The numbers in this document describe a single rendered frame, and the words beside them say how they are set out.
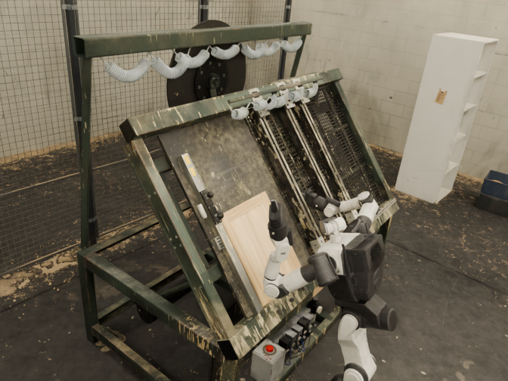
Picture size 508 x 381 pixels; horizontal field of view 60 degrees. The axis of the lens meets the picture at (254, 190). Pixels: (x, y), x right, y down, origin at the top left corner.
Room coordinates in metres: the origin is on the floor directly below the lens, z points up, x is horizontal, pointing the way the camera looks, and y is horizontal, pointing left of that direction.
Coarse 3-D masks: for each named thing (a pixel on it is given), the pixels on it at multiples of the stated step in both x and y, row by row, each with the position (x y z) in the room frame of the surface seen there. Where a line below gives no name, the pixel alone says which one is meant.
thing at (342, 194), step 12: (300, 108) 3.18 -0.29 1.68; (300, 120) 3.17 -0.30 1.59; (312, 120) 3.17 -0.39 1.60; (312, 132) 3.11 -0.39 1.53; (312, 144) 3.10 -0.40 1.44; (324, 144) 3.11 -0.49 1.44; (324, 156) 3.03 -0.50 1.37; (324, 168) 3.02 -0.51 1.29; (336, 180) 2.96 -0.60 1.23; (336, 192) 2.95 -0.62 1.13; (348, 216) 2.88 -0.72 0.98
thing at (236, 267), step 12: (180, 156) 2.18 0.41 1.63; (192, 180) 2.13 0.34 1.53; (204, 204) 2.08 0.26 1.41; (216, 228) 2.02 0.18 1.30; (228, 240) 2.02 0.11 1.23; (228, 252) 1.97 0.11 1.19; (240, 264) 1.97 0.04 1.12; (240, 276) 1.92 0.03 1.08; (252, 288) 1.92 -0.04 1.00; (252, 300) 1.87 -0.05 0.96; (252, 312) 1.86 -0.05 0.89
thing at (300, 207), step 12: (276, 96) 2.74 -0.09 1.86; (252, 108) 2.80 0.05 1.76; (252, 120) 2.79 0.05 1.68; (264, 120) 2.78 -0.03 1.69; (264, 132) 2.73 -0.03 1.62; (264, 144) 2.73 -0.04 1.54; (276, 144) 2.72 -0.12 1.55; (276, 156) 2.67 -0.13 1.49; (276, 168) 2.66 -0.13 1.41; (288, 168) 2.67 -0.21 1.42; (288, 180) 2.60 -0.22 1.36; (288, 192) 2.60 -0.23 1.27; (300, 192) 2.61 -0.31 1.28; (300, 204) 2.54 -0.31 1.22; (300, 216) 2.53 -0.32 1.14; (312, 228) 2.48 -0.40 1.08; (312, 240) 2.46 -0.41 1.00
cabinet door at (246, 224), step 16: (240, 208) 2.25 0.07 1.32; (256, 208) 2.33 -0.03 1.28; (224, 224) 2.10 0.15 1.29; (240, 224) 2.18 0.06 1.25; (256, 224) 2.25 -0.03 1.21; (240, 240) 2.10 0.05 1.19; (256, 240) 2.18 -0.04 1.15; (240, 256) 2.03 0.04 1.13; (256, 256) 2.10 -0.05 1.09; (288, 256) 2.26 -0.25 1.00; (256, 272) 2.03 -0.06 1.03; (288, 272) 2.18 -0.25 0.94; (256, 288) 1.96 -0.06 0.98
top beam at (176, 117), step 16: (288, 80) 3.19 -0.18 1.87; (320, 80) 3.51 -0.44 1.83; (336, 80) 3.72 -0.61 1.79; (224, 96) 2.61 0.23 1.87; (240, 96) 2.72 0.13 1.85; (160, 112) 2.20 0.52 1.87; (176, 112) 2.27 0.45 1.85; (192, 112) 2.35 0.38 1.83; (208, 112) 2.44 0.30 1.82; (224, 112) 2.55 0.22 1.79; (128, 128) 2.03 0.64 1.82; (144, 128) 2.06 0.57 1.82; (160, 128) 2.13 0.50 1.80; (176, 128) 2.29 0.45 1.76
